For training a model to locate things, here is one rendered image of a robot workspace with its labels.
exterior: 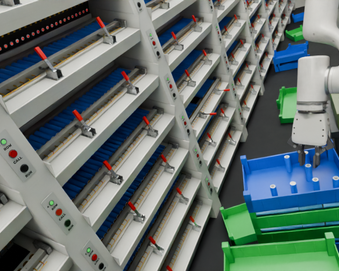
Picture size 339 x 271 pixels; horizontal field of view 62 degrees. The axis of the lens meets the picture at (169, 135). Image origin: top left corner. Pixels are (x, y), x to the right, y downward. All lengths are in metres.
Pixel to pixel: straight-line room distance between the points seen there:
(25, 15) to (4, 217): 0.48
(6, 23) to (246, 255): 0.89
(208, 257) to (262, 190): 0.60
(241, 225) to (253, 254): 0.62
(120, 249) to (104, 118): 0.44
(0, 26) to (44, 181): 0.37
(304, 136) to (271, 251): 0.36
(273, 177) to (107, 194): 0.57
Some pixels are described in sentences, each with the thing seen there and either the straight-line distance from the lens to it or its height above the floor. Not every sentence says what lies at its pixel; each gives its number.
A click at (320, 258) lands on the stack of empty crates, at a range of 0.95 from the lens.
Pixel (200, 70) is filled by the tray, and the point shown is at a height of 0.69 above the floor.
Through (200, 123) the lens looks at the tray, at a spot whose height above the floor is 0.49.
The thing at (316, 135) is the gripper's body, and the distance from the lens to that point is 0.95.
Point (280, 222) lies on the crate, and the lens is 1.01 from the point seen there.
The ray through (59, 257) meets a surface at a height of 0.68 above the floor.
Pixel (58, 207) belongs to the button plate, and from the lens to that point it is 0.80.
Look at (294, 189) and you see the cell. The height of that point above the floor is 0.53.
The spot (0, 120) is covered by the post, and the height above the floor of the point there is 1.06.
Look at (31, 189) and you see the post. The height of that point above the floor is 0.89.
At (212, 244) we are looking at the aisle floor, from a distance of 1.54.
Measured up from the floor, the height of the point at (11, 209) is 0.87.
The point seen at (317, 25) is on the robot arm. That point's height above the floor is 0.92.
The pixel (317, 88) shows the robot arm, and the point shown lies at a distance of 0.92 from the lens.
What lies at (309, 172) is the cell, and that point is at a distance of 1.00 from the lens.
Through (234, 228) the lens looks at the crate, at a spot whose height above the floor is 0.00.
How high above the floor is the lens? 1.19
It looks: 28 degrees down
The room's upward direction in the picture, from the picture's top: 23 degrees counter-clockwise
